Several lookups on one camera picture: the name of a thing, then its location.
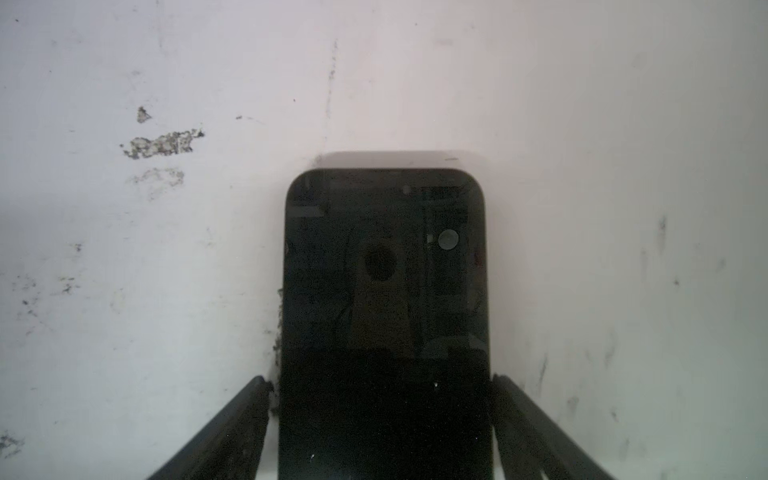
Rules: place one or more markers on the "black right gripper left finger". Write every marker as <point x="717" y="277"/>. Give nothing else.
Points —
<point x="231" y="444"/>

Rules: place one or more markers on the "black phone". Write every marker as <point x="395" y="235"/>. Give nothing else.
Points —
<point x="385" y="350"/>

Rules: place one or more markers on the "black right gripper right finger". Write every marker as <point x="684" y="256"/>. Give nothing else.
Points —
<point x="531" y="445"/>

